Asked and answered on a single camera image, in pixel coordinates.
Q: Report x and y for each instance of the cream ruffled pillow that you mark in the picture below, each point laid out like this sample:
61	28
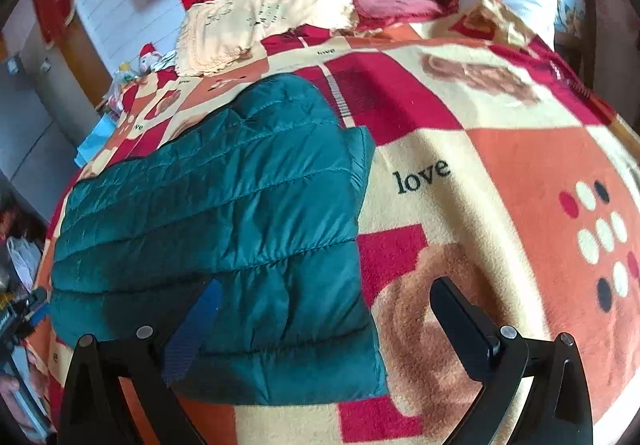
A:
235	20

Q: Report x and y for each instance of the grey cabinet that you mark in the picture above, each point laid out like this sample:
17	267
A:
30	125

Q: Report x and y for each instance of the green quilted jacket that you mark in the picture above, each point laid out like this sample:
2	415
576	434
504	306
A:
225	225

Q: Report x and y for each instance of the light blue cloth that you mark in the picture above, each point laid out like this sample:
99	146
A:
95	140

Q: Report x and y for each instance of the wooden door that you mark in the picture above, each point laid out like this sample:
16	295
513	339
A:
85	65

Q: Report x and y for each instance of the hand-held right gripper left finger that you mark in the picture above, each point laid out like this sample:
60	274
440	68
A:
192	330

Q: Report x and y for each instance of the red hanging pennant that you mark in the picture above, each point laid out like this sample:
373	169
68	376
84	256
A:
50	0

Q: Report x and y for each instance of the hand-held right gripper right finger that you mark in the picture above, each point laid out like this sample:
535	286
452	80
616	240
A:
462	325

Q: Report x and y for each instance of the white stuffed toy red hat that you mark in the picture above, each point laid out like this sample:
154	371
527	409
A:
149	59

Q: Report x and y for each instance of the colourful plastic toy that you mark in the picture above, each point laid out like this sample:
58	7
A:
120	85

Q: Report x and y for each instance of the white pillow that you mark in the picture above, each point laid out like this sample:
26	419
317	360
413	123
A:
525	0

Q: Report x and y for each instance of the white plastic bag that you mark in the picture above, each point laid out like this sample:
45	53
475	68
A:
24	260

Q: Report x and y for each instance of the red checked printed blanket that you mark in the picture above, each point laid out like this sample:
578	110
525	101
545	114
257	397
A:
500	175

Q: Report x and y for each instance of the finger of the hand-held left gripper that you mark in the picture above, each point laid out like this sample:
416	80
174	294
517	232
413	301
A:
40	305

